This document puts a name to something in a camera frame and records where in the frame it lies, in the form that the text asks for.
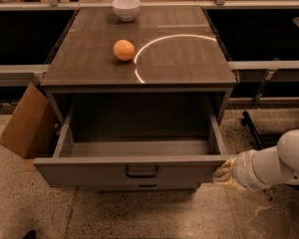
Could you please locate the grey top drawer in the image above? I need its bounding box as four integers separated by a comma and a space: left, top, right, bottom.
34, 93, 226, 191

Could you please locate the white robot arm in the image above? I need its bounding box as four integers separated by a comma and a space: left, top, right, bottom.
212, 129, 299, 191

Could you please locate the grey cabinet with wood top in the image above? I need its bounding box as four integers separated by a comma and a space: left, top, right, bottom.
42, 6, 237, 119

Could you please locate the black wheeled stand base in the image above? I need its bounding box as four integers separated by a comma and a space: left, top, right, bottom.
241, 111, 280, 149

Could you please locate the orange fruit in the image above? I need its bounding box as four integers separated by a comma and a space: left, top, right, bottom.
113, 40, 136, 62

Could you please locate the white ceramic bowl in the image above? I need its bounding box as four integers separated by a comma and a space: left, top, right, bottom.
112, 0, 141, 22

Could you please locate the brown cardboard box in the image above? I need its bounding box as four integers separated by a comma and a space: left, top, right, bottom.
0, 83, 59, 159

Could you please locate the lower drawer handle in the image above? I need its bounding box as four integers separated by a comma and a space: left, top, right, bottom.
139, 184, 157, 188

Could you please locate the black drawer handle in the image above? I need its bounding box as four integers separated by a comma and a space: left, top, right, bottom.
125, 166, 158, 178

